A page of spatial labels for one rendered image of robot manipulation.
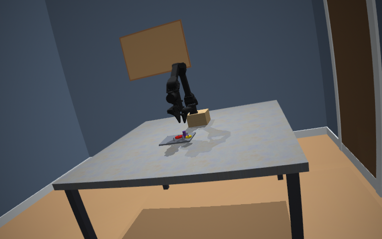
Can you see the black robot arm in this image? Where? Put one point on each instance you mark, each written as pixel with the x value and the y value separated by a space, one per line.
pixel 173 86

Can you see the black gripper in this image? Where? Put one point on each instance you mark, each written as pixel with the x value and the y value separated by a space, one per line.
pixel 184 111

